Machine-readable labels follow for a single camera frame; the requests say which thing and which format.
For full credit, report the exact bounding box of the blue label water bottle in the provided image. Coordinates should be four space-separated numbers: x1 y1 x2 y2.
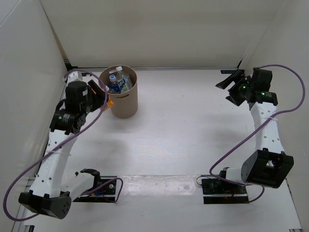
109 74 120 94

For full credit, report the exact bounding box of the orange juice bottle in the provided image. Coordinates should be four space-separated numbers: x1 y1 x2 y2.
103 93 114 111

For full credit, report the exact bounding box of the tan cylindrical waste bin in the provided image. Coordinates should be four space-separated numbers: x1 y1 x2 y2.
99 65 138 118

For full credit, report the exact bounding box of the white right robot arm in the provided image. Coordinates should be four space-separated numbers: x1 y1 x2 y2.
216 68 294 193

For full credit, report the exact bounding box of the green label water bottle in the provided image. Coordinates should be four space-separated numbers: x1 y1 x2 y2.
116 66 133 93

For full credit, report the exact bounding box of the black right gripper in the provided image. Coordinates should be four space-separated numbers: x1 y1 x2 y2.
215 70 253 107

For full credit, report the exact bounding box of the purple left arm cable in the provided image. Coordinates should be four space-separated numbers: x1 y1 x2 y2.
3 69 124 222

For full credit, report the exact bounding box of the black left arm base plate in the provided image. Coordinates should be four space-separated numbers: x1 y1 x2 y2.
73 176 124 203

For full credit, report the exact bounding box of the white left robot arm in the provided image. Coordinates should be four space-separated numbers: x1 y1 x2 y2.
18 70 118 219

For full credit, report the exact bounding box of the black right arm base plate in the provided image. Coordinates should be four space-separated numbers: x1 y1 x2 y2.
197 175 249 204

